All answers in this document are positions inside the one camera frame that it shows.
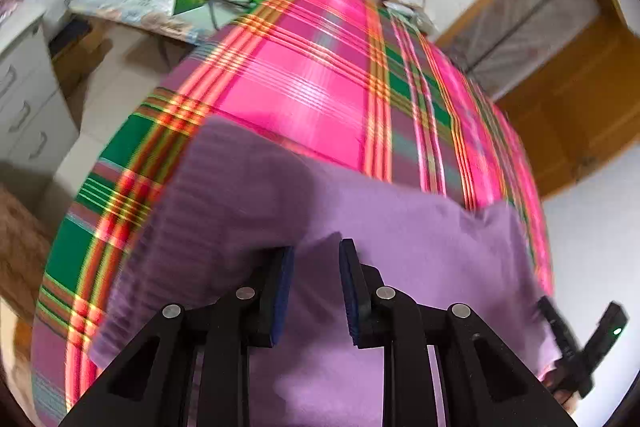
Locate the clear plastic door curtain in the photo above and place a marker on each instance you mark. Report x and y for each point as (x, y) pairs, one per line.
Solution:
(530, 17)

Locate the grey drawer cabinet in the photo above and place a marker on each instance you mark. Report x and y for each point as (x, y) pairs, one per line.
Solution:
(30, 97)

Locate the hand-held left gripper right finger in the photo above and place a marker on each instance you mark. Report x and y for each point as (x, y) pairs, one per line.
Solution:
(350, 292)

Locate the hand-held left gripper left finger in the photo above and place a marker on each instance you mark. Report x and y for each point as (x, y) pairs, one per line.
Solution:
(282, 292)

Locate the flat cardboard carton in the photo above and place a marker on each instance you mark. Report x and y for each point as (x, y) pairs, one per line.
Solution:
(80, 57)

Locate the pink plaid bed sheet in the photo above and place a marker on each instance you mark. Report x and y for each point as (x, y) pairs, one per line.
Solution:
(300, 82)

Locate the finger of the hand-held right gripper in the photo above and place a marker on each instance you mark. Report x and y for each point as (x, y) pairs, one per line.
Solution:
(557, 327)

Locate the purple sweater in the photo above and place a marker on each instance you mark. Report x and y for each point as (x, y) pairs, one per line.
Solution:
(400, 232)

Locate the white carton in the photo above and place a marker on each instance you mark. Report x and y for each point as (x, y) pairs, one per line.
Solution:
(55, 2)

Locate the wooden door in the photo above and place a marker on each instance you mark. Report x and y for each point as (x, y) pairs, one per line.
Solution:
(585, 97)

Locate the folding table with printed top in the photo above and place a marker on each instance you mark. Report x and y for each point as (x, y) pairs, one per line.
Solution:
(130, 12)

